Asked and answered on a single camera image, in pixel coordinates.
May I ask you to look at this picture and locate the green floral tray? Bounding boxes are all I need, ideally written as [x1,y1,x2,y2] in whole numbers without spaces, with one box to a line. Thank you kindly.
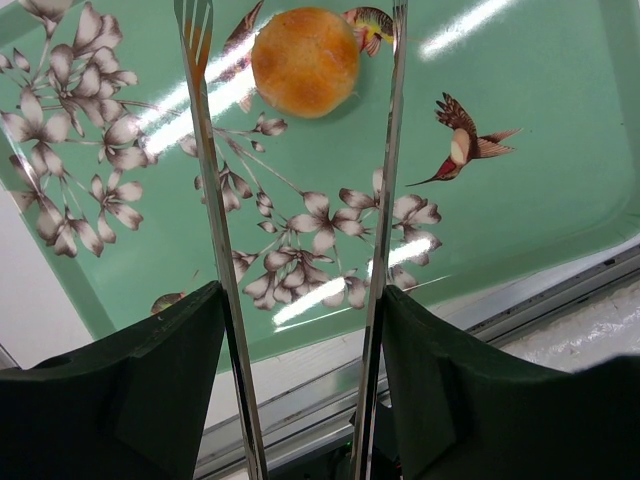
[1,1,639,358]

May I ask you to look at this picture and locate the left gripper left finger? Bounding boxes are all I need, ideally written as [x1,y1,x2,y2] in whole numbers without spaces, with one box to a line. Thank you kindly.
[1,282,225,479]

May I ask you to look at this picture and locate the silver metal tongs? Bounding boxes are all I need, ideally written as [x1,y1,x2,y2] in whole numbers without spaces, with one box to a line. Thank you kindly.
[174,1,408,479]

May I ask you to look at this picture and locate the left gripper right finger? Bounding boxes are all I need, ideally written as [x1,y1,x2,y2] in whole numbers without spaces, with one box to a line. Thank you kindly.
[382,286,639,479]

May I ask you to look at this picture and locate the round bread bun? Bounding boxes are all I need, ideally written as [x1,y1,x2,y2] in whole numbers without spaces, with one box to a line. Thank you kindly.
[251,7,360,119]

